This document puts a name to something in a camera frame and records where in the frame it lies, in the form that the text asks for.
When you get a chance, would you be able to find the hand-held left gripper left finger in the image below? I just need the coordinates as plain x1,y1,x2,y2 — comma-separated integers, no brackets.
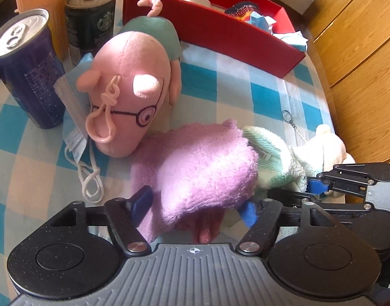
51,187,152,257

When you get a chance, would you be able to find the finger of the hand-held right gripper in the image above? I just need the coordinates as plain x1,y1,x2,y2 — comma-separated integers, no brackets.
308,163,378,196
268,189,372,212

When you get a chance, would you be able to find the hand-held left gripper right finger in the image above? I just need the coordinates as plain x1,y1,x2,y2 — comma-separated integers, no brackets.
236,199,342,256

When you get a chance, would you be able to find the mint green fluffy towel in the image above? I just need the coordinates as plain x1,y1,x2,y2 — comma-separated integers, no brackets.
243,126,310,195

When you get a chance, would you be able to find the cream plush bear keychain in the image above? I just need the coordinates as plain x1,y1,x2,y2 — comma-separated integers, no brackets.
281,110,356,205

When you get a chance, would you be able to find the purple fluffy towel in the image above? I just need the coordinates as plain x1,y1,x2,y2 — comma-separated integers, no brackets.
129,119,259,243

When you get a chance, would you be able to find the pale blue face mask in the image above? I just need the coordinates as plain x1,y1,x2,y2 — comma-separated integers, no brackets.
53,67,104,205

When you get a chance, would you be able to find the pink pig plush toy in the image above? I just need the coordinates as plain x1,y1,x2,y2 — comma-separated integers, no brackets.
75,0,183,158

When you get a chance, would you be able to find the red cardboard box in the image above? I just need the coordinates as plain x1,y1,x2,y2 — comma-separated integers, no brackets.
123,0,307,79

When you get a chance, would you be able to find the striped knitted sock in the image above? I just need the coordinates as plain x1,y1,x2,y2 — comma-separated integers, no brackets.
225,3,261,23

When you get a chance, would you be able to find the blue checkered tablecloth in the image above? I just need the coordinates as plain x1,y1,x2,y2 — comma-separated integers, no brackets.
0,0,345,294

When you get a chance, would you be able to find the wooden wardrobe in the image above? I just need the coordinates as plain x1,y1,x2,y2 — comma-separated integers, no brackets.
305,0,390,166

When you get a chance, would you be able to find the blue drink can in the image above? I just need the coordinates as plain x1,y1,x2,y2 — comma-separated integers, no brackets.
0,8,66,130

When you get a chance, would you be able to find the dark green drink can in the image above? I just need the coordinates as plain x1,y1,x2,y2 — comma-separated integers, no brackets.
65,0,116,66

